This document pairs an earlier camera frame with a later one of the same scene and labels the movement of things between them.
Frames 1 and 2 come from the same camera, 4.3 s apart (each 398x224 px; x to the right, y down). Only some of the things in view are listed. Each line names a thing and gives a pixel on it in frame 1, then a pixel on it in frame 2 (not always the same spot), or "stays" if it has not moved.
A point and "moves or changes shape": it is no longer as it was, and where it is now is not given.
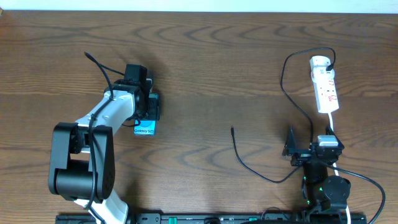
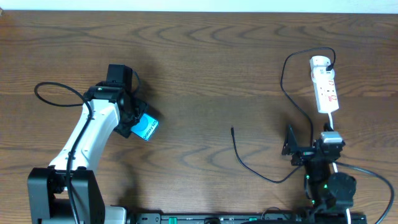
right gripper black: [290, 148] stays
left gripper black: [154, 107] → [131, 117]
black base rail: [219, 218] stays
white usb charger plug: [320, 74] stays
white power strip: [325, 92] stays
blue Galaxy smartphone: [144, 127] moves or changes shape
